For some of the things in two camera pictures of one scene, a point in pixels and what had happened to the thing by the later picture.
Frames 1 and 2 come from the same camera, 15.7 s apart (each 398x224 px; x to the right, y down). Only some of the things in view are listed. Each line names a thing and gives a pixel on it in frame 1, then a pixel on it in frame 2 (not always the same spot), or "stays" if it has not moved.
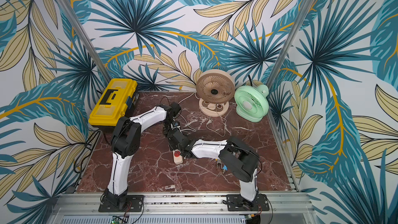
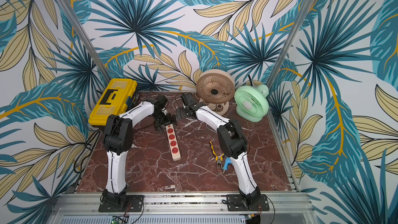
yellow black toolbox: [119, 100] stays
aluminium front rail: [75, 208] stays
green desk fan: [251, 102] stays
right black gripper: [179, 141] to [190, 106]
